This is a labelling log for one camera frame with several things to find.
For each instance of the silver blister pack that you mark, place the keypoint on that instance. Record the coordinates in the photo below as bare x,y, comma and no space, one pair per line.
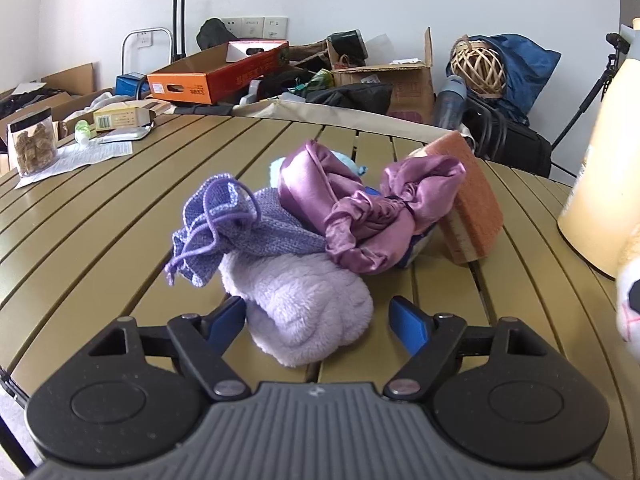
125,134

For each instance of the blue printed box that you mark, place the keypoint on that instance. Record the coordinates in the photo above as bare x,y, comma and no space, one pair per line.
131,85

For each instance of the light blue plush toy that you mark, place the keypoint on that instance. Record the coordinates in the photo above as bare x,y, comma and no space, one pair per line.
347,160

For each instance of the printed paper leaflet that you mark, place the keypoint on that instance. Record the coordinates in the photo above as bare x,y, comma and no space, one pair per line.
75,157

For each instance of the black backpack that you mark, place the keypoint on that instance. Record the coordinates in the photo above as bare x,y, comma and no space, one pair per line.
520,145

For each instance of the white wall socket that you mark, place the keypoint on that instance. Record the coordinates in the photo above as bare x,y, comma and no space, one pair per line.
275,27
253,27
142,39
231,27

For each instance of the grey water bottle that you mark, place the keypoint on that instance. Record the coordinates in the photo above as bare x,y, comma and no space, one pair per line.
450,105

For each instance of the green snack packet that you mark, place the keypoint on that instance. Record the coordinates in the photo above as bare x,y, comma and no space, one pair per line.
322,79

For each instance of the white plush toy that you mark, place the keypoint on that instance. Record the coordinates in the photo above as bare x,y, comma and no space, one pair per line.
631,320

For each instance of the clear jar of brown snacks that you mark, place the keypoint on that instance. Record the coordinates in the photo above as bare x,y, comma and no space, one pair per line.
32,150

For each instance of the cardboard box with dark clothes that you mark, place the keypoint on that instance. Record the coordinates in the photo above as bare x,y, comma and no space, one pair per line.
70,77

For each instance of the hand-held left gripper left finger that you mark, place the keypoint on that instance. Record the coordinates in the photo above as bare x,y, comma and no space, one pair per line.
227,320

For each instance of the lavender fuzzy plush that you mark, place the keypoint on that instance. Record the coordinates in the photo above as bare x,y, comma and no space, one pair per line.
310,310

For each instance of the black camera tripod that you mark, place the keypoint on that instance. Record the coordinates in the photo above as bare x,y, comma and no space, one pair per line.
595,95

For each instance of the cardboard box with grey clothes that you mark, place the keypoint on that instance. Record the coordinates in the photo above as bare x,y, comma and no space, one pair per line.
70,105

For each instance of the brown rectangular block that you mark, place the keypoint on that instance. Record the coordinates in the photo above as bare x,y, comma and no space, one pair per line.
475,200

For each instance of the open brown cardboard box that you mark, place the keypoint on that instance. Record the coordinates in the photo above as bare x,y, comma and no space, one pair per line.
405,90

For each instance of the black flat bag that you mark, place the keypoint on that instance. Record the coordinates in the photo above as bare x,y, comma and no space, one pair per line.
350,97

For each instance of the small green bottle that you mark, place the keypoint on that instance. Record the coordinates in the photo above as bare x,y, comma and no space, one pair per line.
83,132

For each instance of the orange cardboard tray box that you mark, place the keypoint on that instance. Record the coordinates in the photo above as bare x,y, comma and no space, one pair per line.
210,85

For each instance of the wicker ball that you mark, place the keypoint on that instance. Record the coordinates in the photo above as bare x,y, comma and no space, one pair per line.
477,67

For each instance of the tan paper carton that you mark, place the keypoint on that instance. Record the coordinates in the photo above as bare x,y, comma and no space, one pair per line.
125,117

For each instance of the yellow thermos jug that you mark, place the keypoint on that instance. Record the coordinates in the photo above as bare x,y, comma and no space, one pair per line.
605,185

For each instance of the black cloth bag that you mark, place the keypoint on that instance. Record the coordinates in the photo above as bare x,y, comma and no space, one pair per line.
215,35

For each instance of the dark blue bag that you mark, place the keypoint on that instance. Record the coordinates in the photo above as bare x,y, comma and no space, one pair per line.
530,70

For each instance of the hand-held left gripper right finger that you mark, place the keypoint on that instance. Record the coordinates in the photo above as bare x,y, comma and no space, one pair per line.
407,325

